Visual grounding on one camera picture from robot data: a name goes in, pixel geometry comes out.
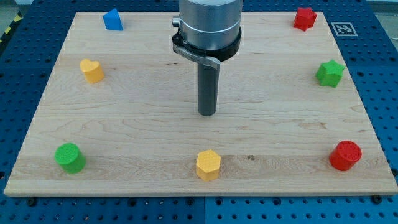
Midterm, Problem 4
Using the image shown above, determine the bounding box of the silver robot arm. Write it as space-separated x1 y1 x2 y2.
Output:
172 0 243 70

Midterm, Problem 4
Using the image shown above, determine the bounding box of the grey cylindrical pointer rod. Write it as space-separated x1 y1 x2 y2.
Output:
197 63 220 116

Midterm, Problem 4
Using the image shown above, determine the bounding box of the yellow hexagon block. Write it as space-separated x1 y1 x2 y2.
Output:
196 149 221 181

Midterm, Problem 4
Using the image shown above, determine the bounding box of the wooden board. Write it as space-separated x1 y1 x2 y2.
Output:
4 12 397 197

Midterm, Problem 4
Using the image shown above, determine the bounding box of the yellow heart block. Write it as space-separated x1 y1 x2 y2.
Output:
80 58 104 84

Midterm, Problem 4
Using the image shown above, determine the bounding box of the blue triangular block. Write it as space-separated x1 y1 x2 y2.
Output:
103 8 123 31

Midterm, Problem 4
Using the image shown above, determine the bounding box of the green cylinder block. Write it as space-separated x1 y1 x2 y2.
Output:
54 142 86 174

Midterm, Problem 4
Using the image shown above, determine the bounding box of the green star block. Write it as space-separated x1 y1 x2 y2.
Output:
316 60 345 88

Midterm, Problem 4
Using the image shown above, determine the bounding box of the red star block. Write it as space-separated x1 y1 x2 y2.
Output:
293 7 317 32

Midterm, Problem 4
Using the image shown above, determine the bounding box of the red cylinder block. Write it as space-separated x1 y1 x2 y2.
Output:
329 140 363 171

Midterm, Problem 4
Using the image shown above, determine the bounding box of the fiducial marker tag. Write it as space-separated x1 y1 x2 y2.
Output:
331 22 358 37

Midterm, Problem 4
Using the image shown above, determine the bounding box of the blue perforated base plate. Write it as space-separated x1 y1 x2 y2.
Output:
1 1 397 223

